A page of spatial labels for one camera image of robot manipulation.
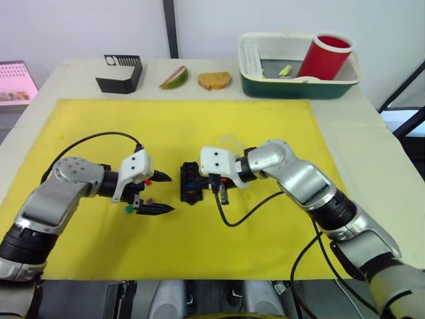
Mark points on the green blade fuse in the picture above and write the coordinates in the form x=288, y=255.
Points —
x=128, y=209

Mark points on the toy watermelon slice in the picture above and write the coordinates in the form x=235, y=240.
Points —
x=174, y=79

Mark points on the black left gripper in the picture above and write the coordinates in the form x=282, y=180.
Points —
x=132, y=193

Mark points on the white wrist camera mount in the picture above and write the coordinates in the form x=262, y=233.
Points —
x=216, y=159
x=136, y=166

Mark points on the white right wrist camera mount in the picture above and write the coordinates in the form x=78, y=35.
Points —
x=216, y=159

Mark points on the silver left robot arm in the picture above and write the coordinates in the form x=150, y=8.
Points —
x=66, y=186

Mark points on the red cylindrical cup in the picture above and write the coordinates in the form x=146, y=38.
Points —
x=323, y=60

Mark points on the black fuse box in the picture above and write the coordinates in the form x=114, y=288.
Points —
x=189, y=176

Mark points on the toy bread slice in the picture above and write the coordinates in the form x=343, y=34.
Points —
x=214, y=80

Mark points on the black slotted holder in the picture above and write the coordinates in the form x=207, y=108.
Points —
x=116, y=83

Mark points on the pink display screen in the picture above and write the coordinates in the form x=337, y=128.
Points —
x=15, y=78

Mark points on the black metal frame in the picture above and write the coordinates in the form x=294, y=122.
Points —
x=410, y=84

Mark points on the red blade fuse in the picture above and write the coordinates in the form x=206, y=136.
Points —
x=148, y=182

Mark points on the black box under table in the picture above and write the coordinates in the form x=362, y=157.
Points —
x=89, y=299

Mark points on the green and white basket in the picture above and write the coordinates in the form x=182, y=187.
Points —
x=282, y=88

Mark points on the yellow mat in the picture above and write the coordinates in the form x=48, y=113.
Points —
x=199, y=249

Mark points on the clear fuse box cover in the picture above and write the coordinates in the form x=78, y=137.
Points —
x=232, y=143

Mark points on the grey rounded shape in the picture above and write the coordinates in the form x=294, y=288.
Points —
x=167, y=299
x=262, y=299

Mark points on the black vertical post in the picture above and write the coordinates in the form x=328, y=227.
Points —
x=171, y=30

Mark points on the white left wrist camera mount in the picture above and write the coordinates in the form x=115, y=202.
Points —
x=136, y=166

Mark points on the small yellow-green item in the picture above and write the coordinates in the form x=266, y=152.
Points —
x=285, y=69

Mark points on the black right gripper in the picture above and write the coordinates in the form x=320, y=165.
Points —
x=217, y=182

